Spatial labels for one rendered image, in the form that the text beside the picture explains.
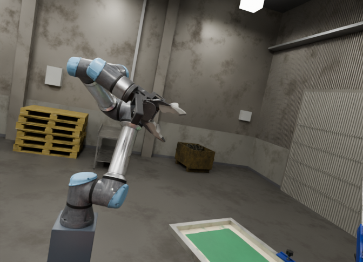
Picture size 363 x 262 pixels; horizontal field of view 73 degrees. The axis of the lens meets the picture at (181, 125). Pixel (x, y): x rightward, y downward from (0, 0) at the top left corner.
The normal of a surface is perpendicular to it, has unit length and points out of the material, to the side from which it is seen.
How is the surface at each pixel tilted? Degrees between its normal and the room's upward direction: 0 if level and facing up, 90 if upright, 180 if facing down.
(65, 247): 90
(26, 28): 90
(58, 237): 90
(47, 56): 90
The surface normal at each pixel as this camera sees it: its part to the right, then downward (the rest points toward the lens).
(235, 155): 0.24, 0.14
